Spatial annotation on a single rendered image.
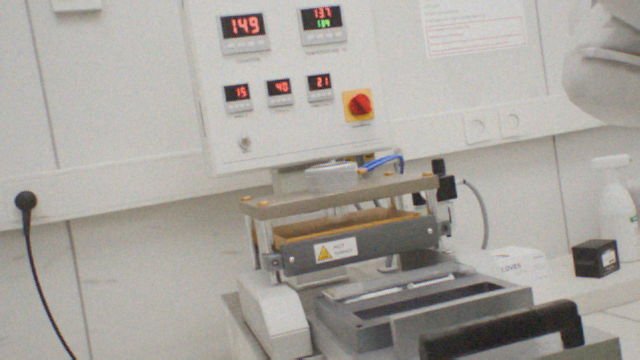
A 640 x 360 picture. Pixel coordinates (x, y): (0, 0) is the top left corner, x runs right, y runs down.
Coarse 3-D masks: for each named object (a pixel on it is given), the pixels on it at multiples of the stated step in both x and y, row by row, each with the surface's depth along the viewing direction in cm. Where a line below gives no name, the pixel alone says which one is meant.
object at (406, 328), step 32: (512, 288) 63; (416, 320) 60; (448, 320) 61; (352, 352) 64; (384, 352) 62; (416, 352) 60; (512, 352) 57; (544, 352) 56; (576, 352) 56; (608, 352) 57
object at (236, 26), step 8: (248, 16) 106; (256, 16) 106; (232, 24) 105; (240, 24) 106; (248, 24) 106; (256, 24) 106; (232, 32) 105; (240, 32) 106; (248, 32) 106; (256, 32) 106
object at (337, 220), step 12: (336, 216) 96; (348, 216) 97; (360, 216) 99; (372, 216) 97; (384, 216) 95; (396, 216) 93; (408, 216) 92; (276, 228) 101; (288, 228) 99; (300, 228) 96; (312, 228) 94; (324, 228) 92; (336, 228) 90; (348, 228) 89; (276, 240) 94; (288, 240) 87
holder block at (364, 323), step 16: (432, 288) 74; (448, 288) 73; (464, 288) 73; (480, 288) 73; (496, 288) 72; (320, 304) 75; (352, 304) 72; (368, 304) 71; (384, 304) 70; (400, 304) 71; (416, 304) 71; (432, 304) 72; (320, 320) 77; (336, 320) 69; (352, 320) 66; (368, 320) 70; (384, 320) 64; (352, 336) 64; (368, 336) 63; (384, 336) 64
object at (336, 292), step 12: (444, 264) 81; (456, 264) 80; (396, 276) 79; (408, 276) 78; (420, 276) 77; (432, 276) 76; (336, 288) 77; (348, 288) 76; (360, 288) 75; (372, 288) 75
